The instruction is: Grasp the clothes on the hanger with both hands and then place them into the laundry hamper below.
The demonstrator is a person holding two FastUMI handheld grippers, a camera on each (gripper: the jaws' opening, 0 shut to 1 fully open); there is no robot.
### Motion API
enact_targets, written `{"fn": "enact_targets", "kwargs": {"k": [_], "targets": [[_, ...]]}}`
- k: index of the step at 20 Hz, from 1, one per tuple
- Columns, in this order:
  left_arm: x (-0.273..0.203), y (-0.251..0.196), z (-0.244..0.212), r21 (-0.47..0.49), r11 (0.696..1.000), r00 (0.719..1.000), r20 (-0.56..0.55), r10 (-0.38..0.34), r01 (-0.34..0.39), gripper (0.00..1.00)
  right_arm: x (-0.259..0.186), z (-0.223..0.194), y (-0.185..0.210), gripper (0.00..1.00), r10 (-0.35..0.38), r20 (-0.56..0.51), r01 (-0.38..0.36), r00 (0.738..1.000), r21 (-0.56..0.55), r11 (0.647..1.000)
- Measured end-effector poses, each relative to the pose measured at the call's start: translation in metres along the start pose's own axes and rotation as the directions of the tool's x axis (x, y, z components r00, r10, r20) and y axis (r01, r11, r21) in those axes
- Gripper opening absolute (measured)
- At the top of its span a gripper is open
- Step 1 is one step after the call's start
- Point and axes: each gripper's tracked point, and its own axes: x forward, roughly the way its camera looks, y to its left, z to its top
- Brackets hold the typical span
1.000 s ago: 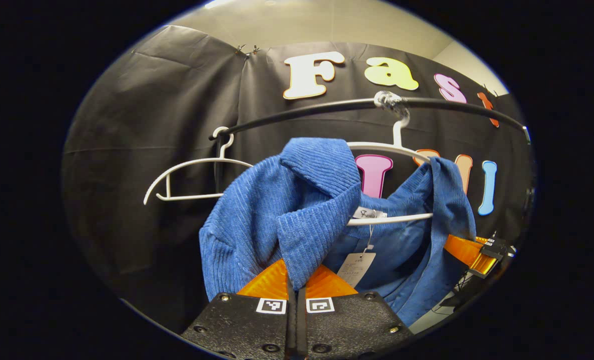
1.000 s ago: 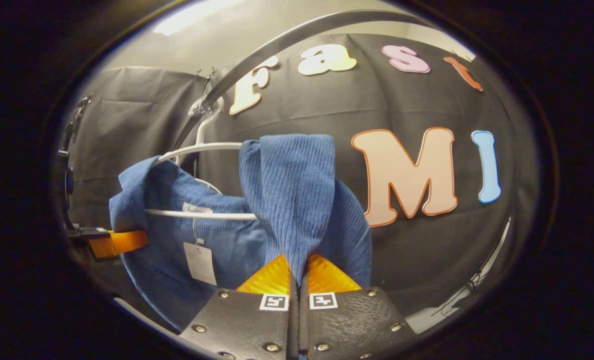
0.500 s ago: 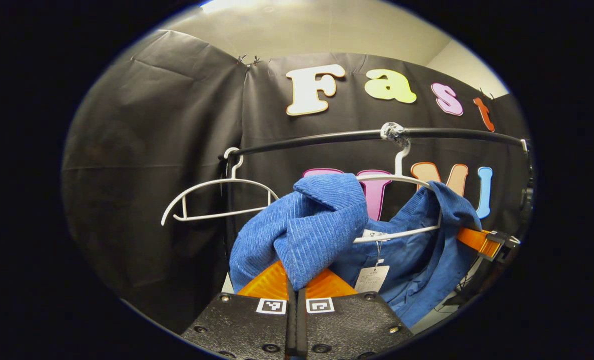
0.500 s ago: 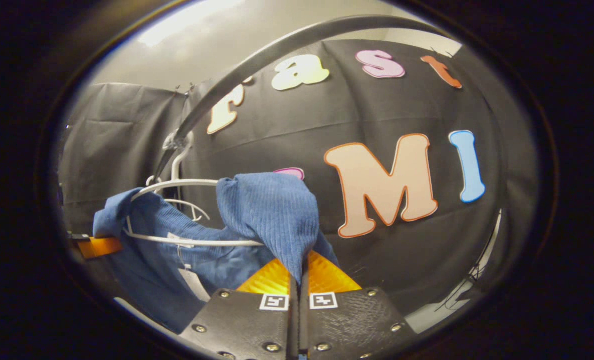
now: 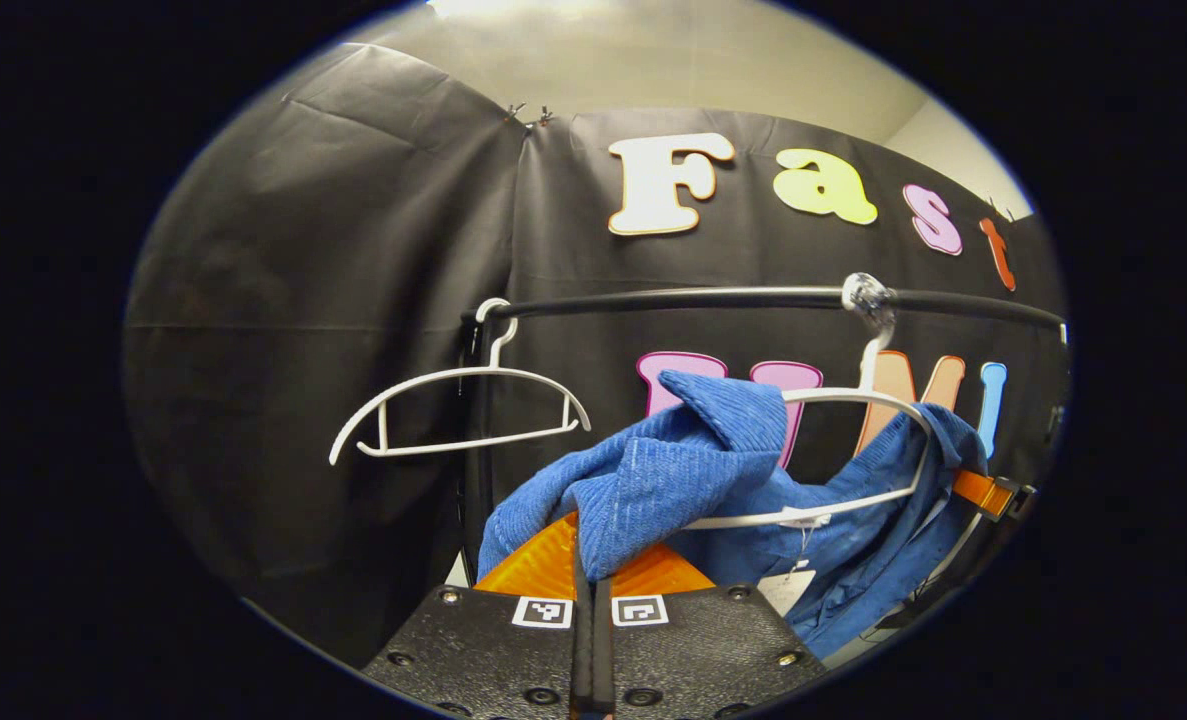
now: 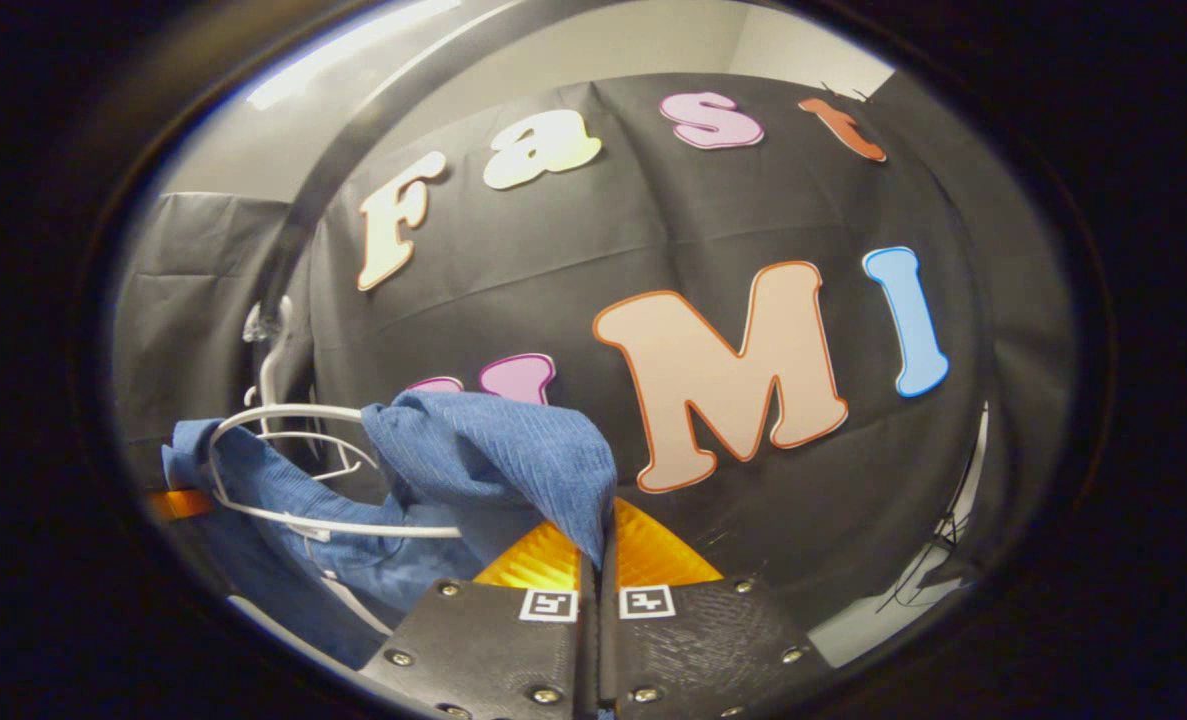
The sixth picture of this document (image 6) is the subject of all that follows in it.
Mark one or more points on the white clothes hanger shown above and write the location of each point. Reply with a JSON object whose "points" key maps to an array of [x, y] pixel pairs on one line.
{"points": [[353, 527], [269, 380]]}

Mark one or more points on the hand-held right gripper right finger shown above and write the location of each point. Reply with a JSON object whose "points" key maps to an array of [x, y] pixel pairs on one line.
{"points": [[703, 640]]}

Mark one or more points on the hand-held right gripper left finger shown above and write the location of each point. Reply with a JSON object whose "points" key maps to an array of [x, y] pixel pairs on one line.
{"points": [[493, 640]]}

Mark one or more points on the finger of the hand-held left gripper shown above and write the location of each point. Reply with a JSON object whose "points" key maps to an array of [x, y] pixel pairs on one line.
{"points": [[183, 505]]}

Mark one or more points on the black clothes rack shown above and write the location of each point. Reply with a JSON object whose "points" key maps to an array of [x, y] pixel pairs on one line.
{"points": [[353, 140]]}

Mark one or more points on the blue jacket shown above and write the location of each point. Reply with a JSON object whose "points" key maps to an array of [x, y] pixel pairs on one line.
{"points": [[503, 450]]}

